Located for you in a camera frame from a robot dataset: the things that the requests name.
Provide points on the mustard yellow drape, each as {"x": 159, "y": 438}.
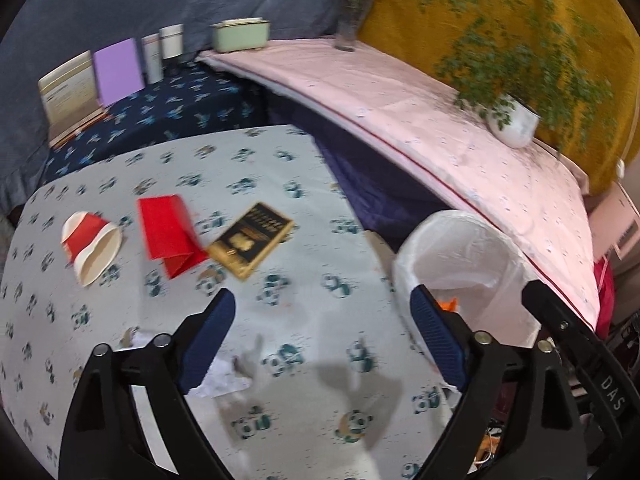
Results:
{"x": 398, "y": 28}

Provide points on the pink blanket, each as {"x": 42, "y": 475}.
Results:
{"x": 410, "y": 118}

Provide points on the green plant in white pot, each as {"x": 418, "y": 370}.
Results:
{"x": 527, "y": 53}

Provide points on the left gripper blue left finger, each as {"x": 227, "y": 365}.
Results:
{"x": 203, "y": 338}

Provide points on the green tissue box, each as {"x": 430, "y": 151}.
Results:
{"x": 240, "y": 34}

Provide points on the white trash bag bin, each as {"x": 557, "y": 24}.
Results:
{"x": 456, "y": 254}

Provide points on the red paper packet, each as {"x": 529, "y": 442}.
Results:
{"x": 169, "y": 235}

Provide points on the tall white bottle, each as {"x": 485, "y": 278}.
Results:
{"x": 152, "y": 58}

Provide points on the navy leaf print cloth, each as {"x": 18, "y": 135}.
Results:
{"x": 197, "y": 101}

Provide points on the black and gold box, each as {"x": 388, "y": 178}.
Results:
{"x": 249, "y": 240}

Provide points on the purple notebook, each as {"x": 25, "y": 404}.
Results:
{"x": 118, "y": 71}

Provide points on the red and white paper cup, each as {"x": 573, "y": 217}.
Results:
{"x": 91, "y": 245}

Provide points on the blue grey drape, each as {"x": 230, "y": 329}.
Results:
{"x": 46, "y": 33}

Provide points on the orange snack wrapper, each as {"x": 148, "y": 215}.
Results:
{"x": 448, "y": 305}

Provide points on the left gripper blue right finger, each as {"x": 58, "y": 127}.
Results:
{"x": 445, "y": 335}

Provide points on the white jar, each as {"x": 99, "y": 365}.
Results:
{"x": 171, "y": 41}

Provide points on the white tissue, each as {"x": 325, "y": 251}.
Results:
{"x": 224, "y": 375}

